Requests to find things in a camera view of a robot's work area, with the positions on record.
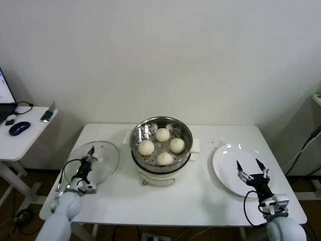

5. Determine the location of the floor cable bundle with adapter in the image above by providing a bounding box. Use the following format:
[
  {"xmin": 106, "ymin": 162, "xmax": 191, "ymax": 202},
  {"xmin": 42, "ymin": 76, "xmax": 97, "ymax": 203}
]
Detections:
[{"xmin": 10, "ymin": 208, "xmax": 36, "ymax": 236}]

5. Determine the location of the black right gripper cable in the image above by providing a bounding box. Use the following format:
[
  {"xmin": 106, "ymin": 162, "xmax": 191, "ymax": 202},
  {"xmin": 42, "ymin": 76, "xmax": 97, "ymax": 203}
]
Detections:
[{"xmin": 243, "ymin": 190, "xmax": 266, "ymax": 226}]

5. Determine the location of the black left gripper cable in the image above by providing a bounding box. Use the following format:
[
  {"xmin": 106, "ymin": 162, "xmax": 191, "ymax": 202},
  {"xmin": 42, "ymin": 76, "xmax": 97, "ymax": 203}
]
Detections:
[{"xmin": 57, "ymin": 158, "xmax": 83, "ymax": 192}]

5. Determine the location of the white steamed baozi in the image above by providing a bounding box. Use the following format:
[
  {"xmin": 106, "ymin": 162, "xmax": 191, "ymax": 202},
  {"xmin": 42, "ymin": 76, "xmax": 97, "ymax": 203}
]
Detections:
[
  {"xmin": 138, "ymin": 140, "xmax": 155, "ymax": 156},
  {"xmin": 170, "ymin": 138, "xmax": 186, "ymax": 154},
  {"xmin": 154, "ymin": 128, "xmax": 171, "ymax": 143},
  {"xmin": 156, "ymin": 152, "xmax": 174, "ymax": 167}
]

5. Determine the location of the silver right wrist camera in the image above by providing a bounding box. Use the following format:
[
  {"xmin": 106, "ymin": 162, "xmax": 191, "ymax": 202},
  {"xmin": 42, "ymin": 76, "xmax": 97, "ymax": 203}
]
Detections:
[{"xmin": 272, "ymin": 193, "xmax": 289, "ymax": 209}]

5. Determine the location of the round glass pot lid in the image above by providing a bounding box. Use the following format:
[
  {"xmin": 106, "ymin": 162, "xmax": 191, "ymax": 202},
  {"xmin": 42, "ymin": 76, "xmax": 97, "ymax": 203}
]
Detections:
[{"xmin": 62, "ymin": 141, "xmax": 120, "ymax": 186}]

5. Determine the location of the round white plate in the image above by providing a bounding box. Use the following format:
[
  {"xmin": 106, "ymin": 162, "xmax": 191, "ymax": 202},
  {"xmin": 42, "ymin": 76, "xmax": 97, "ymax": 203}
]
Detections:
[{"xmin": 212, "ymin": 143, "xmax": 275, "ymax": 199}]

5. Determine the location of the white side table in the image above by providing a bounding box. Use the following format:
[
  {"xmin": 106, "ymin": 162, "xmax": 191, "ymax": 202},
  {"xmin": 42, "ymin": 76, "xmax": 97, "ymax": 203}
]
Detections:
[{"xmin": 0, "ymin": 106, "xmax": 59, "ymax": 211}]

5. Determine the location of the white floor stand frame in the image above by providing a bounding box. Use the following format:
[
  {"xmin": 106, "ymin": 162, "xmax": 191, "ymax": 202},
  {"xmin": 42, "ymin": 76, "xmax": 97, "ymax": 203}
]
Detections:
[{"xmin": 295, "ymin": 179, "xmax": 321, "ymax": 201}]

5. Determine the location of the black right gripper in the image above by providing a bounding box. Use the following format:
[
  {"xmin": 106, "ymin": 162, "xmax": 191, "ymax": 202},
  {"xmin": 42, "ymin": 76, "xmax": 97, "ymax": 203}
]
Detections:
[{"xmin": 237, "ymin": 158, "xmax": 273, "ymax": 200}]

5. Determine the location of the blue computer mouse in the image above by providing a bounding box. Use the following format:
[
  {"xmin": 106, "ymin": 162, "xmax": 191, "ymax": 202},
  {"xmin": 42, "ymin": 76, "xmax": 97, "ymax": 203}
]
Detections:
[{"xmin": 9, "ymin": 121, "xmax": 31, "ymax": 137}]

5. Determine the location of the perforated steel steamer basket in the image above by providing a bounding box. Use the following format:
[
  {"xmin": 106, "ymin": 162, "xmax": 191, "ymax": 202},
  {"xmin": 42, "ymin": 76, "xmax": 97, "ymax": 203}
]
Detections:
[{"xmin": 122, "ymin": 116, "xmax": 201, "ymax": 174}]

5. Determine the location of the green circuit card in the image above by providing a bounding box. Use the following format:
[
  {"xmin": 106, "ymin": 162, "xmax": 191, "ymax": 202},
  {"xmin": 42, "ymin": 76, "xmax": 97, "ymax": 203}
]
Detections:
[{"xmin": 40, "ymin": 101, "xmax": 56, "ymax": 124}]

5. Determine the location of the white electric cooking pot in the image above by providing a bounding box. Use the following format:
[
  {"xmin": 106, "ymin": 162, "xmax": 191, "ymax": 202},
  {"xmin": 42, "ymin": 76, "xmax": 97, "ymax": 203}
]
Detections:
[{"xmin": 122, "ymin": 135, "xmax": 201, "ymax": 188}]

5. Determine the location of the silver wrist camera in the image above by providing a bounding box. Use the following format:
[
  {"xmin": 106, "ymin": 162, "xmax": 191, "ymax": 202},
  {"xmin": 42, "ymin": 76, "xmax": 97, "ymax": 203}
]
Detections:
[
  {"xmin": 77, "ymin": 181, "xmax": 97, "ymax": 194},
  {"xmin": 272, "ymin": 193, "xmax": 289, "ymax": 209}
]

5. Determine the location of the black laptop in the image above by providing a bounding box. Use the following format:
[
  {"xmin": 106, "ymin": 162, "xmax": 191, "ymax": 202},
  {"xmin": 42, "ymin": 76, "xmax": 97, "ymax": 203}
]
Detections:
[{"xmin": 0, "ymin": 67, "xmax": 18, "ymax": 126}]

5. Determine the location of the white floor power strip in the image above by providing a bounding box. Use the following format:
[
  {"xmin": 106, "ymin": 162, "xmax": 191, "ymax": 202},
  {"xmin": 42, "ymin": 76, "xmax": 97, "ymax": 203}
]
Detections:
[{"xmin": 141, "ymin": 232, "xmax": 171, "ymax": 241}]

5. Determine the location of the white shelf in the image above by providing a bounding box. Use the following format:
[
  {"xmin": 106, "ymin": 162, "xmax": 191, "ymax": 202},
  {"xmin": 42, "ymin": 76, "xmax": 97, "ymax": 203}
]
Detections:
[{"xmin": 311, "ymin": 92, "xmax": 321, "ymax": 111}]

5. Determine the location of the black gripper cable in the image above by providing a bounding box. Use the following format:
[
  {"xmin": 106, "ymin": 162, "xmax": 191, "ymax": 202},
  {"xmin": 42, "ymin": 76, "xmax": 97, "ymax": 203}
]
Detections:
[
  {"xmin": 57, "ymin": 158, "xmax": 83, "ymax": 192},
  {"xmin": 243, "ymin": 190, "xmax": 266, "ymax": 226}
]

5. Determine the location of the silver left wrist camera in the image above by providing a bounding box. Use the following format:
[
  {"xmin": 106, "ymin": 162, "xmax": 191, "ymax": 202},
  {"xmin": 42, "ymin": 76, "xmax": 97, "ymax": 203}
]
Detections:
[{"xmin": 77, "ymin": 181, "xmax": 97, "ymax": 194}]

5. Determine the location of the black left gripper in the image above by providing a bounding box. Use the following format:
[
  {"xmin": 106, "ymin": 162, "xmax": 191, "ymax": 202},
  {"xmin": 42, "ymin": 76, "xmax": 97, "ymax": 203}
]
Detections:
[{"xmin": 76, "ymin": 147, "xmax": 99, "ymax": 180}]

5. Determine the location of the black laptop cable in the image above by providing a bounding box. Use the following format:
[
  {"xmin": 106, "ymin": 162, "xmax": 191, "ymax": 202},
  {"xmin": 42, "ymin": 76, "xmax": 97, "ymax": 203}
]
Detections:
[{"xmin": 14, "ymin": 101, "xmax": 34, "ymax": 116}]

